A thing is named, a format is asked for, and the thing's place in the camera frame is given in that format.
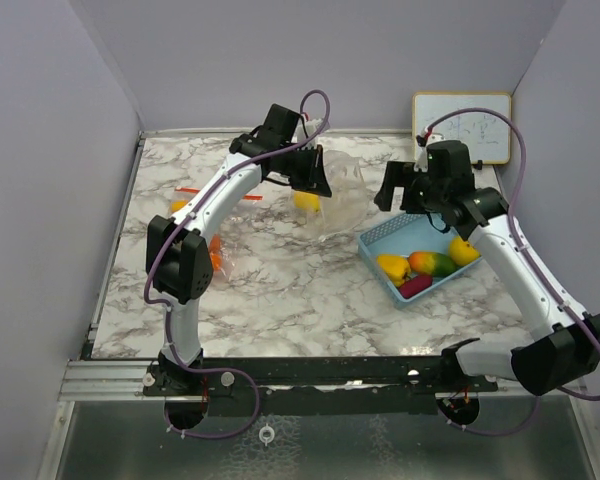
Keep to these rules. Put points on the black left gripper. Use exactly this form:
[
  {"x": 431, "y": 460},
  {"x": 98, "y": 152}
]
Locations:
[{"x": 314, "y": 180}]

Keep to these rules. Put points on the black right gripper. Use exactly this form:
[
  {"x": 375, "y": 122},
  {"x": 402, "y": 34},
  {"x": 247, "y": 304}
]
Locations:
[{"x": 400, "y": 174}]

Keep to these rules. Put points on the yellow toy pepper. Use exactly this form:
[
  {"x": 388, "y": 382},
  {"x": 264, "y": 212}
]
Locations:
[
  {"x": 307, "y": 202},
  {"x": 395, "y": 267}
]

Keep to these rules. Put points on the yellow toy lemon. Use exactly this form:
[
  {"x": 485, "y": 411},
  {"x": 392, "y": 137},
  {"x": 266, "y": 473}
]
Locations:
[{"x": 461, "y": 252}]

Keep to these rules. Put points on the green orange toy mango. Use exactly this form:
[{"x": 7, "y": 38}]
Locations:
[{"x": 431, "y": 263}]

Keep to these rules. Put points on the purple toy eggplant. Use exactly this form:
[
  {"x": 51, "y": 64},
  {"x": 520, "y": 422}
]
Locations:
[{"x": 414, "y": 286}]

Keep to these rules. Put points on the clear zip bag orange zipper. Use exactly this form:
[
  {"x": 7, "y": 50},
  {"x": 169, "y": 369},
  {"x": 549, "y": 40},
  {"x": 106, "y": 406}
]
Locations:
[{"x": 228, "y": 228}]

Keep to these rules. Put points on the orange toy pumpkin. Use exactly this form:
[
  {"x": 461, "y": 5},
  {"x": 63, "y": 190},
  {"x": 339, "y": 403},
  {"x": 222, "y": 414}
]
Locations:
[{"x": 215, "y": 250}]

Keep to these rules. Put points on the orange yellow toy mango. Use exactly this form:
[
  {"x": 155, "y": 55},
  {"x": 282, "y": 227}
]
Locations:
[{"x": 177, "y": 205}]

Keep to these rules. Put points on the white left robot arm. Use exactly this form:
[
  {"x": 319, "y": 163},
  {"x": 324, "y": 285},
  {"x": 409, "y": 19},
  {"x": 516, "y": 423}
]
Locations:
[{"x": 178, "y": 258}]

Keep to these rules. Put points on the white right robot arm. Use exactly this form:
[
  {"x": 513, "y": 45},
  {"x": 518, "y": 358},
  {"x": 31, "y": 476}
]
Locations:
[{"x": 565, "y": 342}]

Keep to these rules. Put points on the light blue perforated basket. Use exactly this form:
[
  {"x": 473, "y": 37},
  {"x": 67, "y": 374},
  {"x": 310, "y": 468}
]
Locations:
[{"x": 402, "y": 235}]

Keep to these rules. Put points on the small whiteboard with writing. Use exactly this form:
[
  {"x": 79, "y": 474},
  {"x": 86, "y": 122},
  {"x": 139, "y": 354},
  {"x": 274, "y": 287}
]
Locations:
[{"x": 487, "y": 137}]

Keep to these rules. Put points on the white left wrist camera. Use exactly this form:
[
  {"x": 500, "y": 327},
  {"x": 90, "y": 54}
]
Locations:
[{"x": 312, "y": 125}]

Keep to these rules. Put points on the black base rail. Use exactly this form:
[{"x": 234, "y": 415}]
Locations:
[{"x": 307, "y": 386}]

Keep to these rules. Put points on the aluminium frame rail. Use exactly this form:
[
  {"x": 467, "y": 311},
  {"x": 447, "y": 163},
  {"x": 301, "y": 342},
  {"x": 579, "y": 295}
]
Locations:
[{"x": 101, "y": 381}]

